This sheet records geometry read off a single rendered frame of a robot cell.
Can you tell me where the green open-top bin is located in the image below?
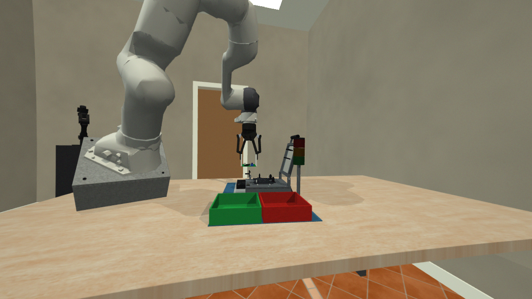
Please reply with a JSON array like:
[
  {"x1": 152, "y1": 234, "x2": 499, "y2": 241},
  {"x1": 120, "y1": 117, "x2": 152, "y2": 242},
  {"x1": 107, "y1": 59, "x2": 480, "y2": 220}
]
[{"x1": 209, "y1": 192, "x2": 262, "y2": 225}]

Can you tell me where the red open bin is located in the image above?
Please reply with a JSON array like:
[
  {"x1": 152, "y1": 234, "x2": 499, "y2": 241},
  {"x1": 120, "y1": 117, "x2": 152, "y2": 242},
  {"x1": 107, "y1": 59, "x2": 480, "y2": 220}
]
[{"x1": 259, "y1": 192, "x2": 312, "y2": 223}]

